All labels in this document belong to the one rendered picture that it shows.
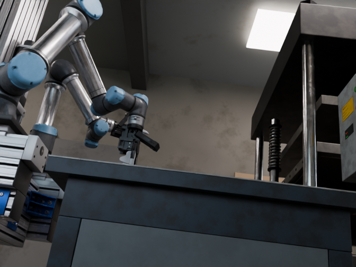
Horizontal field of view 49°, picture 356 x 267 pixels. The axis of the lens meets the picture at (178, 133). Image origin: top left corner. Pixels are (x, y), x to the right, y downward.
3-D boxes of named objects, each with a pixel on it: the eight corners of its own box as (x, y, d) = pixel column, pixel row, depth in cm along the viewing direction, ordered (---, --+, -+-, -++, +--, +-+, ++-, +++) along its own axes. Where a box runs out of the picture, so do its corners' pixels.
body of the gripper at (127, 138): (119, 156, 168) (124, 130, 173) (139, 158, 168) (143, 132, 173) (117, 149, 161) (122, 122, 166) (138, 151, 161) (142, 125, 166)
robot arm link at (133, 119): (145, 123, 175) (144, 115, 167) (143, 133, 173) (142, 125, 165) (128, 122, 175) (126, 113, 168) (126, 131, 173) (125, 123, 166)
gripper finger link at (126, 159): (117, 170, 158) (122, 152, 164) (132, 172, 158) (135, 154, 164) (116, 166, 156) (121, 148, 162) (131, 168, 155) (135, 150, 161)
